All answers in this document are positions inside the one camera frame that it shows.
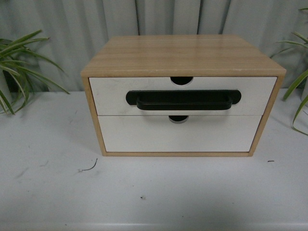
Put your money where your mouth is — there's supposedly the left green spider plant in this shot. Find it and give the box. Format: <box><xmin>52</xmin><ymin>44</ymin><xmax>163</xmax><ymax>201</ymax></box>
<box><xmin>0</xmin><ymin>29</ymin><xmax>69</xmax><ymax>115</ymax></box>

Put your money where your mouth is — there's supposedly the thin dark twig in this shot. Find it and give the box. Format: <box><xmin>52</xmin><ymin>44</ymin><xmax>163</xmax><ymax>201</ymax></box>
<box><xmin>78</xmin><ymin>158</ymin><xmax>98</xmax><ymax>172</ymax></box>

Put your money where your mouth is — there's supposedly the right green spider plant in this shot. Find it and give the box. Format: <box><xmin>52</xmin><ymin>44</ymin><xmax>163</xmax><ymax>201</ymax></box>
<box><xmin>270</xmin><ymin>8</ymin><xmax>308</xmax><ymax>136</ymax></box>

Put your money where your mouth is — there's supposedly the white drawer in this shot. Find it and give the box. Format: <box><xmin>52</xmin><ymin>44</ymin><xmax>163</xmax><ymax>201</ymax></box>
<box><xmin>98</xmin><ymin>115</ymin><xmax>261</xmax><ymax>152</ymax></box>
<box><xmin>90</xmin><ymin>77</ymin><xmax>277</xmax><ymax>116</ymax></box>

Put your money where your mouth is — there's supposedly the black drawer handle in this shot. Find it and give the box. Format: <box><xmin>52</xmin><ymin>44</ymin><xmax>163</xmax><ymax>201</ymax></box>
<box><xmin>126</xmin><ymin>90</ymin><xmax>242</xmax><ymax>111</ymax></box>

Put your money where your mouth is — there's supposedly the wooden drawer cabinet frame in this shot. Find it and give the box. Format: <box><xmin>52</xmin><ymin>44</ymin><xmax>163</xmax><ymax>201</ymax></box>
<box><xmin>81</xmin><ymin>35</ymin><xmax>286</xmax><ymax>157</ymax></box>

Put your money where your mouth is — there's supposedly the green spider plant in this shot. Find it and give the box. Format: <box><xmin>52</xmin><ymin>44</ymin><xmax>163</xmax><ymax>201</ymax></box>
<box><xmin>0</xmin><ymin>29</ymin><xmax>69</xmax><ymax>115</ymax></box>
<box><xmin>270</xmin><ymin>8</ymin><xmax>308</xmax><ymax>136</ymax></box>

